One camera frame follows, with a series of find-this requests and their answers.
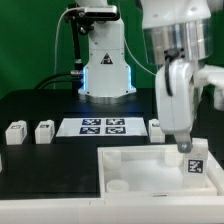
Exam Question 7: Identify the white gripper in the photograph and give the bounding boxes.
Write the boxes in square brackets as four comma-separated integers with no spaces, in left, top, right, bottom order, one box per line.
[155,60,194,153]

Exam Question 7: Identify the white square table top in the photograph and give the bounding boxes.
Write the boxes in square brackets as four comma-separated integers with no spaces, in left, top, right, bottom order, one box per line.
[98,145,217,197]

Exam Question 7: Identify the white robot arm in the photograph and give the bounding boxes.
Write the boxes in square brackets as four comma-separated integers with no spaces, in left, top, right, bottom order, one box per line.
[76,0,224,153]

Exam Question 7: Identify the white right fence bar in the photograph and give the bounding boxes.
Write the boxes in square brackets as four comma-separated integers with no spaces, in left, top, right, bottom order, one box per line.
[207,153,224,196]

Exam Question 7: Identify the white fence bar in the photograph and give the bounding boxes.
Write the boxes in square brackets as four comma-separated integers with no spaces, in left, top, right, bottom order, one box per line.
[207,153,224,196]
[0,197,224,224]

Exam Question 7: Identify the white front fence bar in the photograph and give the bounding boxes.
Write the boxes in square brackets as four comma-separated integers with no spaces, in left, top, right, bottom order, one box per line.
[0,197,224,224]

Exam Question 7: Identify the white sheet with markers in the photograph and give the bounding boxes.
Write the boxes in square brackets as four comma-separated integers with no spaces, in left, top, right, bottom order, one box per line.
[56,117,147,137]

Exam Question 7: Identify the white part at left edge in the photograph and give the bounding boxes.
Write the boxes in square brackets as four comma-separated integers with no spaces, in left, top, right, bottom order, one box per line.
[0,154,3,173]

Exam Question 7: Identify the black camera stand pole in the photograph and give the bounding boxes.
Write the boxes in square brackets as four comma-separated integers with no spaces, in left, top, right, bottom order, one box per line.
[64,3,83,90]

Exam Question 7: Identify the black cables at base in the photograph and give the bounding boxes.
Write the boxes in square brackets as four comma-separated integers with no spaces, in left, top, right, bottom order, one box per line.
[34,70,84,90]

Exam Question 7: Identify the black camera on stand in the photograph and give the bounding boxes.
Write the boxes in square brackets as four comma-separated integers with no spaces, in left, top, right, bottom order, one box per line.
[78,5,120,21]

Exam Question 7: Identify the grey cable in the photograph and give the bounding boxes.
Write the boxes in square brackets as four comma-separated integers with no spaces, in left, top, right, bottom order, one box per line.
[53,7,78,90]

